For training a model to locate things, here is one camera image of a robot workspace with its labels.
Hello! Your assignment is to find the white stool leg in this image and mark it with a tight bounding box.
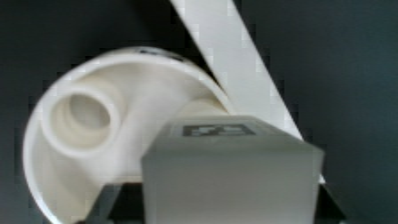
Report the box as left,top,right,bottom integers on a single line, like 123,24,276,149
143,116,324,224

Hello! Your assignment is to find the white round stool seat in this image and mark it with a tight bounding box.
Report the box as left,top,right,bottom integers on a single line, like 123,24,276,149
24,47,235,224

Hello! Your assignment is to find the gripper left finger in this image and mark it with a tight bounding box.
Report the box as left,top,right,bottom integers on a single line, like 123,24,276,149
77,183,143,224

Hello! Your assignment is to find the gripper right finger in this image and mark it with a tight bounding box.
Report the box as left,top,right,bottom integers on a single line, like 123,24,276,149
317,186,347,224

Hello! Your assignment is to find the white U-shaped fence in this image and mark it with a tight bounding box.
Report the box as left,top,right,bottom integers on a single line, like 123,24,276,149
169,0,306,143

